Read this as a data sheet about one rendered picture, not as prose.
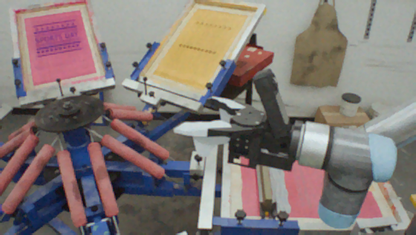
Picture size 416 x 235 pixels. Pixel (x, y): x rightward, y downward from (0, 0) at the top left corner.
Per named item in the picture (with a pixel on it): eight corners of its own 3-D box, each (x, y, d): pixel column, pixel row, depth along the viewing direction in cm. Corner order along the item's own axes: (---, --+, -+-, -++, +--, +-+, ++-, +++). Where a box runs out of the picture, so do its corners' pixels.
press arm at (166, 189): (338, 194, 148) (341, 186, 145) (341, 203, 143) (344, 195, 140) (93, 183, 155) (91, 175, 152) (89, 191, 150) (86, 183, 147)
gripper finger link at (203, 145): (177, 163, 50) (230, 158, 53) (177, 131, 48) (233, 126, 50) (173, 154, 53) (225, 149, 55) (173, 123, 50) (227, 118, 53)
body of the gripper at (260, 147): (222, 163, 54) (291, 178, 51) (226, 118, 51) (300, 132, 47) (235, 143, 61) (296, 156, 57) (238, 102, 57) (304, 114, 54)
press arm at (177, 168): (205, 170, 145) (205, 162, 142) (203, 179, 140) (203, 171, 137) (168, 168, 146) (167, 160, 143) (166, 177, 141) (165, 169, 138)
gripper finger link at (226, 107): (204, 120, 66) (231, 139, 59) (206, 94, 63) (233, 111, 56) (217, 118, 67) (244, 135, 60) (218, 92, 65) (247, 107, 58)
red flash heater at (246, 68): (227, 51, 277) (228, 39, 271) (275, 62, 256) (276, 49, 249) (186, 74, 234) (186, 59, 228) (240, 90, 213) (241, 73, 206)
